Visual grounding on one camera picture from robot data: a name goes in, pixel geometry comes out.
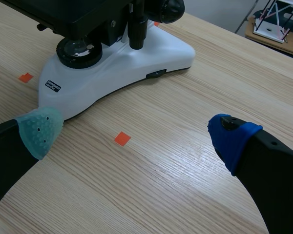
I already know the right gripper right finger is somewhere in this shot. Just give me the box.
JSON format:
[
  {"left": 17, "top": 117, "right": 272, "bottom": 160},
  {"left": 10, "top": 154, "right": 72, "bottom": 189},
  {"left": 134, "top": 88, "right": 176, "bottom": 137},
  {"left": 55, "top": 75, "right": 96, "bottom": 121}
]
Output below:
[{"left": 207, "top": 113, "right": 293, "bottom": 234}]

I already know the white and black microscope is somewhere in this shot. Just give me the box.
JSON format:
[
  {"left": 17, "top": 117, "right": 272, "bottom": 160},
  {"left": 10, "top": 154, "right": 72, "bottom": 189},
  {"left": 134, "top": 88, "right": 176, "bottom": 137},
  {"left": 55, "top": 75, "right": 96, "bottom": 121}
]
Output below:
[{"left": 0, "top": 0, "right": 196, "bottom": 121}]

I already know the white stand with black rods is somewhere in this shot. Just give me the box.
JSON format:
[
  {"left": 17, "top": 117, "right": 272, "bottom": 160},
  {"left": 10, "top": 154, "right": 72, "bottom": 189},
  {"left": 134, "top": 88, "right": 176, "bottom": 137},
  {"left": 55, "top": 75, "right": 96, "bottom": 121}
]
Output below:
[{"left": 252, "top": 0, "right": 293, "bottom": 44}]

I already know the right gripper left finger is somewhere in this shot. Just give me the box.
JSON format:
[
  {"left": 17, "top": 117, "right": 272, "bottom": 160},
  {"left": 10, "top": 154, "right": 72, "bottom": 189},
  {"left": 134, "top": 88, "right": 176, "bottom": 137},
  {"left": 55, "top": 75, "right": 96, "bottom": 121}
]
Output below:
[{"left": 0, "top": 106, "right": 64, "bottom": 215}]

